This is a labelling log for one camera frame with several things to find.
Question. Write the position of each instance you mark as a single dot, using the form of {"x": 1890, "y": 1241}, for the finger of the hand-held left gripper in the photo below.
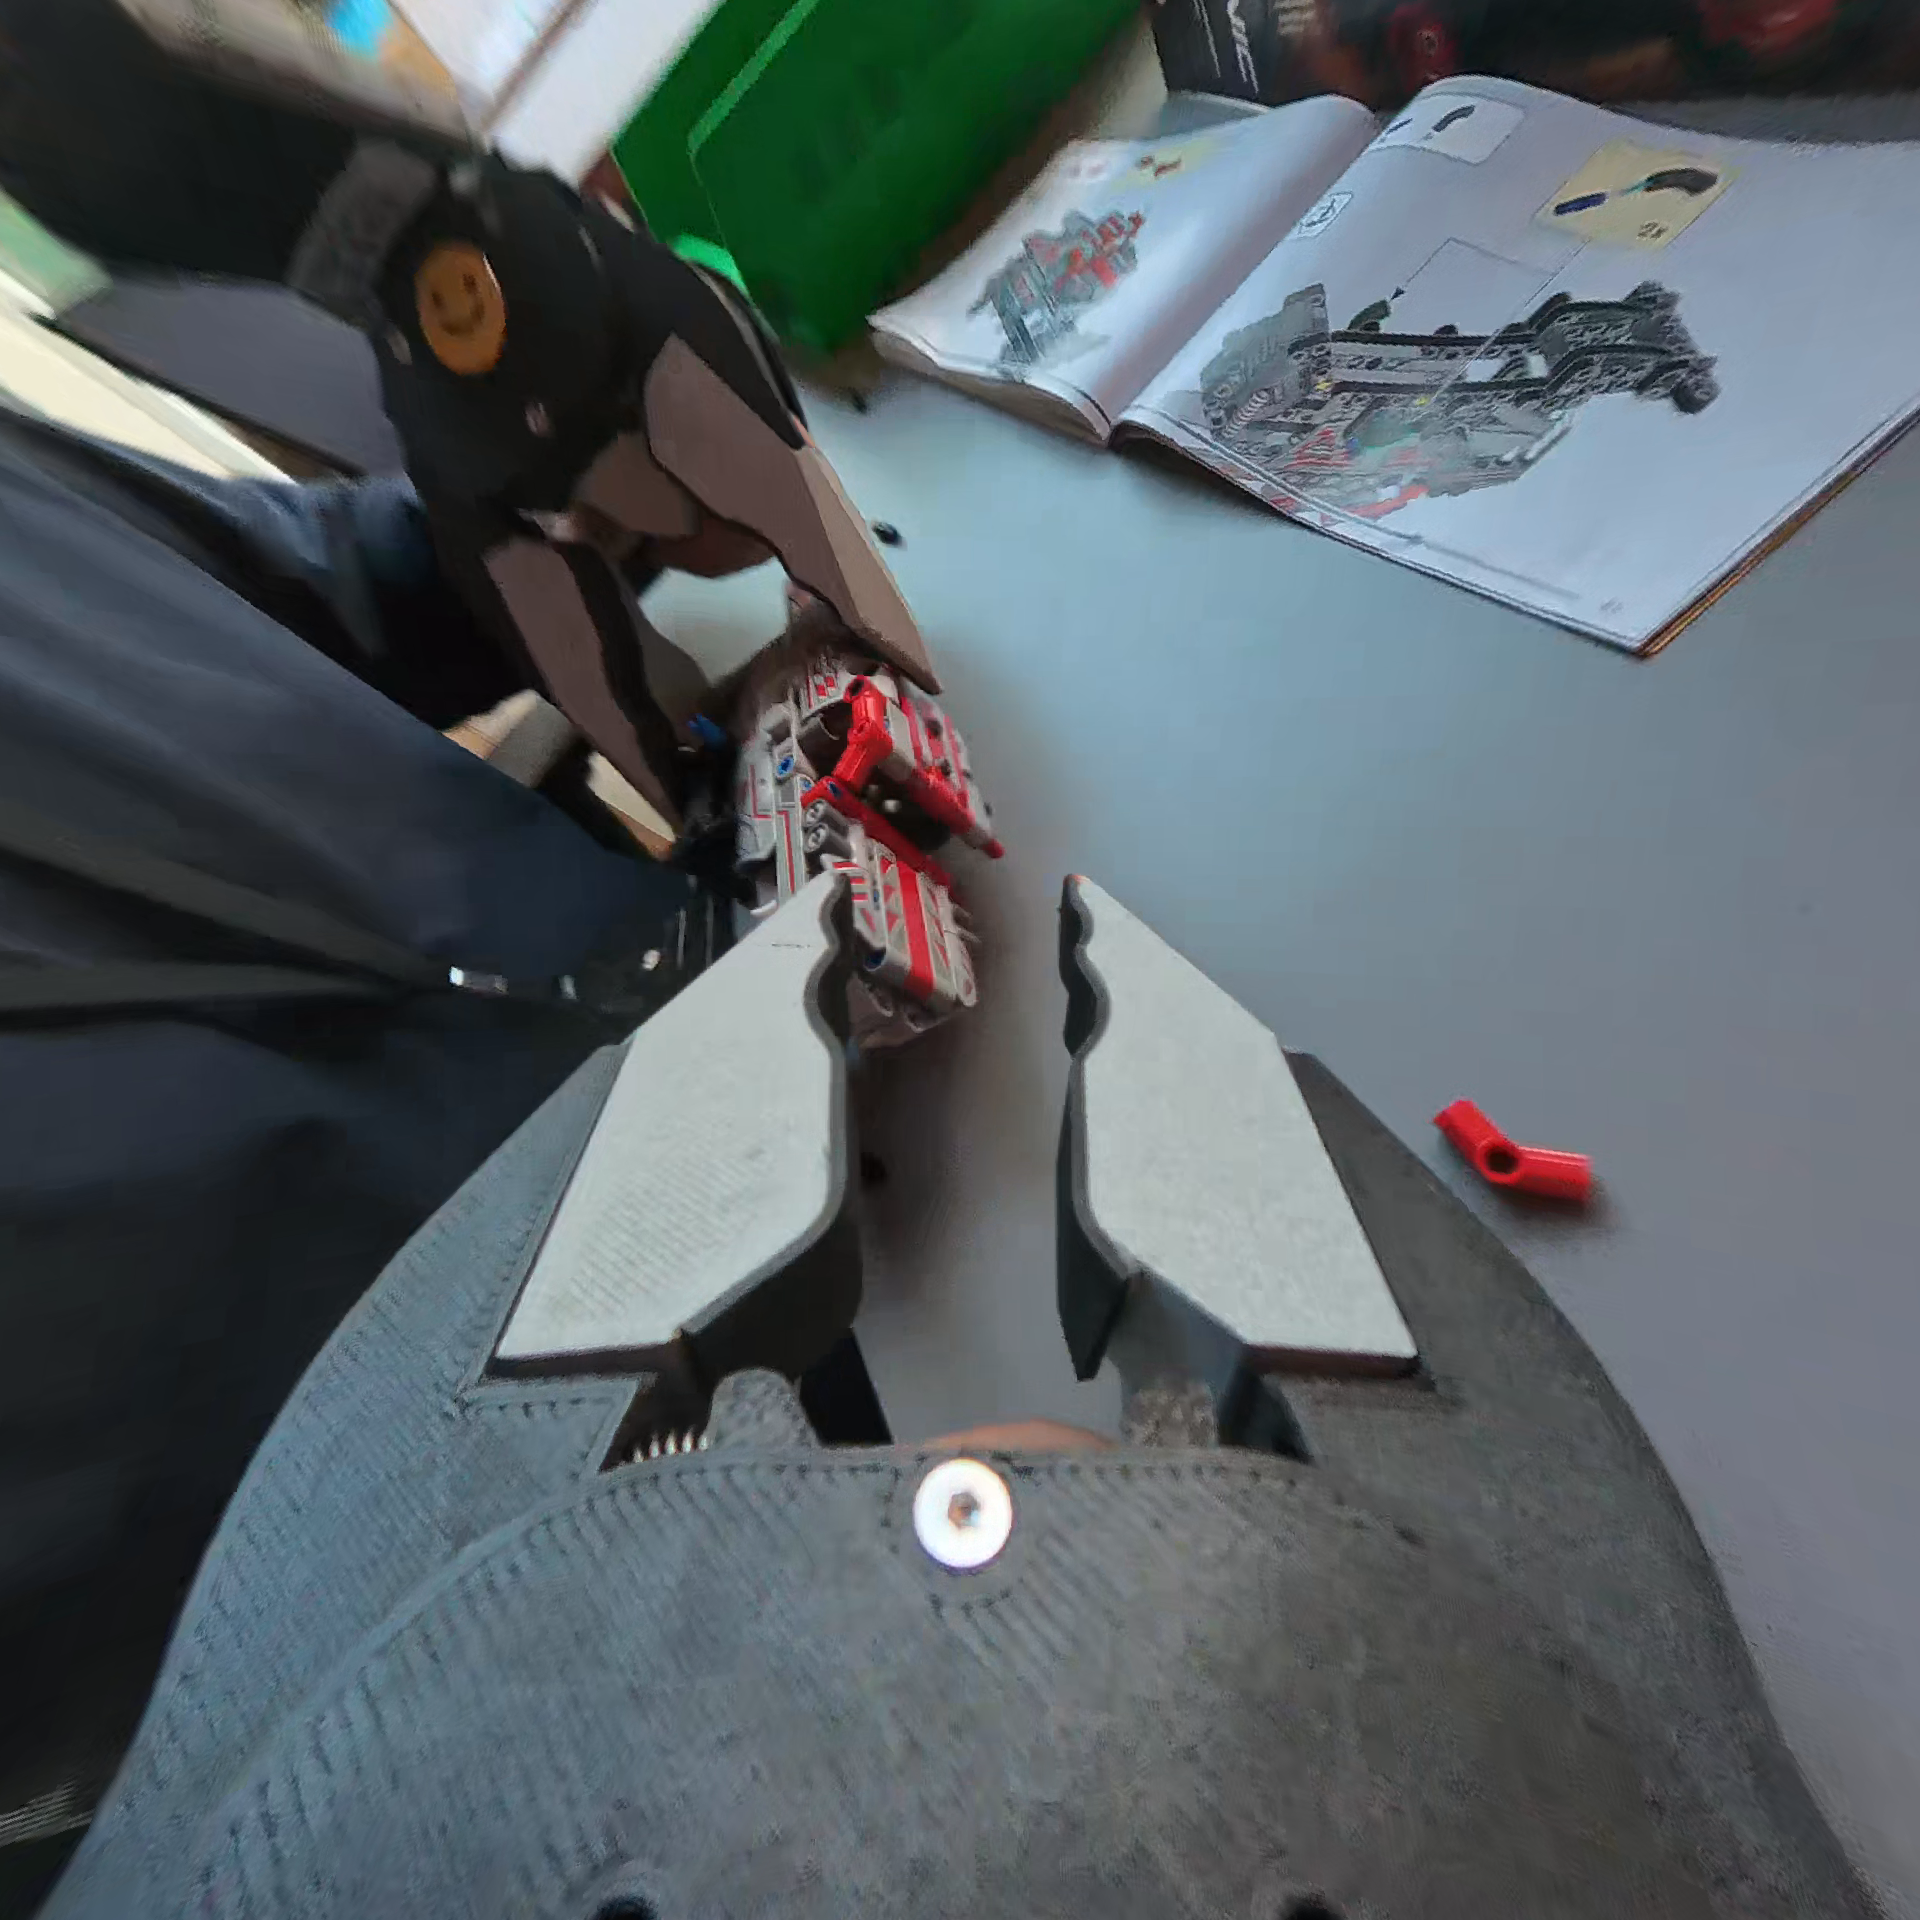
{"x": 578, "y": 630}
{"x": 764, "y": 495}

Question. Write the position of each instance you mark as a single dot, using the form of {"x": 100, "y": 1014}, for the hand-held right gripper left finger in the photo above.
{"x": 690, "y": 1185}

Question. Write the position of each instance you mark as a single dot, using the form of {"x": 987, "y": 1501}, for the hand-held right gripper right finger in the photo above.
{"x": 1213, "y": 1154}

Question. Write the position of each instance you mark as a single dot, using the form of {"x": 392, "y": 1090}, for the small red lego connector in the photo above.
{"x": 1507, "y": 1153}

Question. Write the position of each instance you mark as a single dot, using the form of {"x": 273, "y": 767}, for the grey red lego model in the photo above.
{"x": 901, "y": 914}

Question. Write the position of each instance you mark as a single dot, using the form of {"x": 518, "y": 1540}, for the open lego instruction booklet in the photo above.
{"x": 1574, "y": 301}

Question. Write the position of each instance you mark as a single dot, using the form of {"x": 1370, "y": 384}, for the dark lego set box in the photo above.
{"x": 1500, "y": 38}

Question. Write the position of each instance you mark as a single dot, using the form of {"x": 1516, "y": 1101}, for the green plastic bin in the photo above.
{"x": 868, "y": 149}

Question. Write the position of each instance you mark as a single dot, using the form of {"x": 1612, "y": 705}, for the person in dark clothing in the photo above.
{"x": 225, "y": 840}

